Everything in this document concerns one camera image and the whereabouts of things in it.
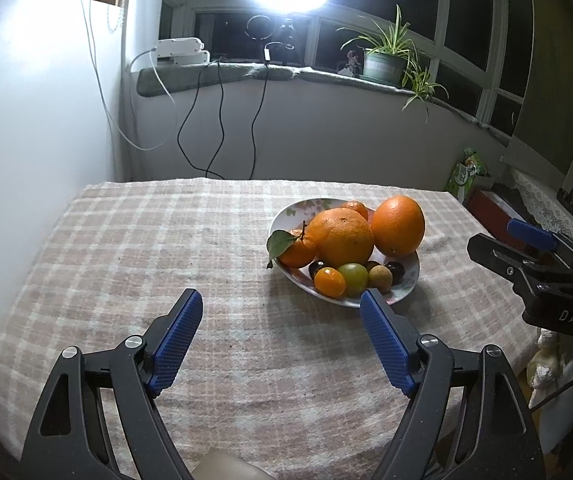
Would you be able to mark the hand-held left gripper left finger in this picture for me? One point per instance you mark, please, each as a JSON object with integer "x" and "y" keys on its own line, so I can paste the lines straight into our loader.
{"x": 179, "y": 342}

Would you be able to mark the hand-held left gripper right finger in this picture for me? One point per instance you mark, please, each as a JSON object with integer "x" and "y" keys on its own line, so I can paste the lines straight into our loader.
{"x": 386, "y": 345}

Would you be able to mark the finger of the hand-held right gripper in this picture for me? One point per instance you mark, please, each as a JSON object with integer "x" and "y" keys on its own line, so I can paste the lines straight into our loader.
{"x": 496, "y": 252}
{"x": 531, "y": 232}

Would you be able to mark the brownish round fruit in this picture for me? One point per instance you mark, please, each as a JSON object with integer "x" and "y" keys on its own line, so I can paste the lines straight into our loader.
{"x": 380, "y": 278}

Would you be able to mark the floral white plate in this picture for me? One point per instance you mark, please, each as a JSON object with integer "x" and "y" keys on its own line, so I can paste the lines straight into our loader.
{"x": 407, "y": 280}

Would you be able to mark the green round fruit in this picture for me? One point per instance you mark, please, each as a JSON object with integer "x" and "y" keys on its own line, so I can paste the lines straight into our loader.
{"x": 355, "y": 280}

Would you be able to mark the dark round fruit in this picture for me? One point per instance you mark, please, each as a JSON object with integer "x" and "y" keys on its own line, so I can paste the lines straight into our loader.
{"x": 396, "y": 272}
{"x": 316, "y": 270}

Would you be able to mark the tiny mandarin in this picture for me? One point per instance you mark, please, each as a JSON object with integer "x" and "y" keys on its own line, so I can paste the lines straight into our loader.
{"x": 330, "y": 282}

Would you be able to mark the large oval orange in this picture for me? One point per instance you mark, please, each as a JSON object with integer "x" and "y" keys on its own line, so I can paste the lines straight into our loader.
{"x": 398, "y": 225}

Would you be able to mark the large bumpy orange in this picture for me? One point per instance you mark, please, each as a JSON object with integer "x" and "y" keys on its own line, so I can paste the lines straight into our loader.
{"x": 341, "y": 237}

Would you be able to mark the tangerine with green leaf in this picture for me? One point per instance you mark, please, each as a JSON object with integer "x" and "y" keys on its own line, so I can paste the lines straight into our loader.
{"x": 299, "y": 252}

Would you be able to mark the small tangerine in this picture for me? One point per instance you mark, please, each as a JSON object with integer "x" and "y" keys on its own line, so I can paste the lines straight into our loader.
{"x": 356, "y": 208}

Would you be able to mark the white lace cloth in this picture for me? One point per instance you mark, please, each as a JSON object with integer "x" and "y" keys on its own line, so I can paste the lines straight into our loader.
{"x": 541, "y": 200}

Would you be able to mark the red box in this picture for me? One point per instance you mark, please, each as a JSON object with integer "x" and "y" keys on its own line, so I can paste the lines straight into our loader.
{"x": 486, "y": 205}

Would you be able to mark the small dark ornament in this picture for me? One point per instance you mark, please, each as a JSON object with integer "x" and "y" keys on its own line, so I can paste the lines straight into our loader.
{"x": 569, "y": 197}

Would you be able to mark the white lumpy object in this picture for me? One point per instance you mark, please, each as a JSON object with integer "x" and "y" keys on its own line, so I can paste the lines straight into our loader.
{"x": 546, "y": 370}

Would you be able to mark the green printed bag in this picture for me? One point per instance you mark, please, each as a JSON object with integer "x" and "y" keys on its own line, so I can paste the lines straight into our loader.
{"x": 461, "y": 175}

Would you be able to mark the beige checked tablecloth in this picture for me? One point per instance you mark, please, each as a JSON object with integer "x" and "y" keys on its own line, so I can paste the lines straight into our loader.
{"x": 166, "y": 240}

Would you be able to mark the beige cloth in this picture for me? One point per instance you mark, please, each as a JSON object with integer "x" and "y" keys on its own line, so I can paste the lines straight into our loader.
{"x": 231, "y": 466}

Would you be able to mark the grey curtain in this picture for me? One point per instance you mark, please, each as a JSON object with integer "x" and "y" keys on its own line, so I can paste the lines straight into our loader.
{"x": 551, "y": 85}

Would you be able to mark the potted spider plant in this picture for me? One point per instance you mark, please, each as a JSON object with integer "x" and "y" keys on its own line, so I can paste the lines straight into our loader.
{"x": 381, "y": 67}

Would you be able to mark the white panel board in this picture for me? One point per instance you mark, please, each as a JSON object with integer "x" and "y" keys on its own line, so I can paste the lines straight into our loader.
{"x": 31, "y": 135}

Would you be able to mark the white power strip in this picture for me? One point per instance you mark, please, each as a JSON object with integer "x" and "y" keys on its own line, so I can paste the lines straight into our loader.
{"x": 176, "y": 47}

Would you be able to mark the black tripod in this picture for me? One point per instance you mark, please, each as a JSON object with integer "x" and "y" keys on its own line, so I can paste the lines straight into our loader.
{"x": 286, "y": 35}

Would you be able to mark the white window frame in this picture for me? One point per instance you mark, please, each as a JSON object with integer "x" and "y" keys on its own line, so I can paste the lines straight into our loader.
{"x": 441, "y": 10}

